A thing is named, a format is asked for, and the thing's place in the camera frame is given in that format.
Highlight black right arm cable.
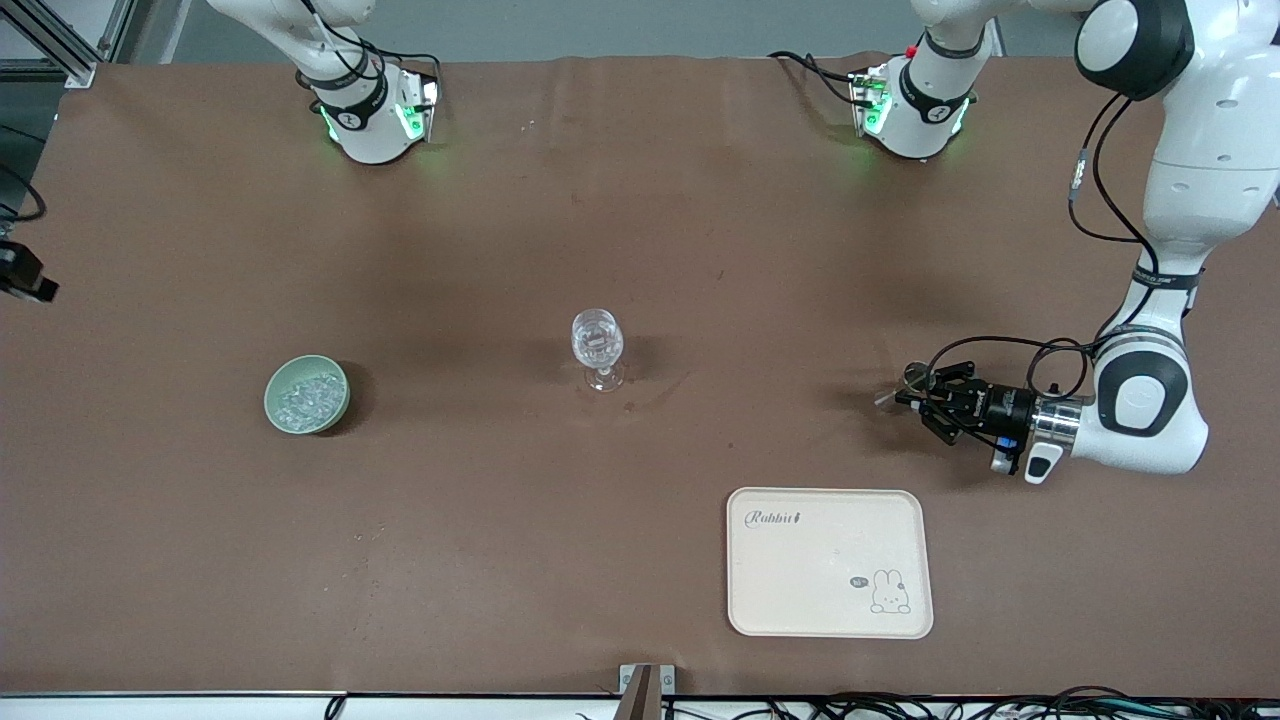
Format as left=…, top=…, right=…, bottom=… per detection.
left=0, top=165, right=47, bottom=223

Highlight white table edge rail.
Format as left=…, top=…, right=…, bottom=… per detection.
left=0, top=692, right=1280, bottom=720

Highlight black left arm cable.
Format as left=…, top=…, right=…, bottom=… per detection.
left=925, top=92, right=1147, bottom=403

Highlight black right base cable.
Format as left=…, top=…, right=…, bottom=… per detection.
left=300, top=0, right=442, bottom=101

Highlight clear wine glass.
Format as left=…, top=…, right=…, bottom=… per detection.
left=570, top=308, right=629, bottom=394

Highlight silver metal bracket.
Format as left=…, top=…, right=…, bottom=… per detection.
left=618, top=663, right=676, bottom=698

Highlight black left base cable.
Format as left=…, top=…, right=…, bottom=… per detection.
left=768, top=50, right=863, bottom=109

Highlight green ceramic bowl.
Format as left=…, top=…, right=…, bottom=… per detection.
left=263, top=354, right=352, bottom=436

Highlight cream rabbit print tray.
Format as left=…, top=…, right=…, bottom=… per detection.
left=726, top=486, right=935, bottom=640

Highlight silver right base connector bracket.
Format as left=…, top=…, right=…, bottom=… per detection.
left=398, top=72, right=442, bottom=143

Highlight brown camera pole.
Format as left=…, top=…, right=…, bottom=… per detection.
left=620, top=665, right=663, bottom=720

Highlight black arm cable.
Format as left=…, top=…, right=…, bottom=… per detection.
left=925, top=92, right=1147, bottom=403
left=0, top=165, right=47, bottom=223

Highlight silver base connector bracket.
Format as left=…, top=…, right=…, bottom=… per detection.
left=398, top=72, right=442, bottom=143
left=849, top=66, right=893, bottom=138

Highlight clear ice cubes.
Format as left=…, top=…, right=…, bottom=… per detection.
left=276, top=372, right=341, bottom=431

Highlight silver left base connector bracket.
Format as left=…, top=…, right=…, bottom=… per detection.
left=849, top=66, right=893, bottom=138

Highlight black base cable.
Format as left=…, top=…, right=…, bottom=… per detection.
left=300, top=0, right=442, bottom=101
left=768, top=50, right=863, bottom=109

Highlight black cable bundle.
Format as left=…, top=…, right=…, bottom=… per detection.
left=660, top=686, right=1280, bottom=720

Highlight aluminium frame profile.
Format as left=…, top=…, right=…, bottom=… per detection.
left=0, top=0, right=136, bottom=89

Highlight steel jigger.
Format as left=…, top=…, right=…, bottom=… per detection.
left=875, top=362, right=936, bottom=411

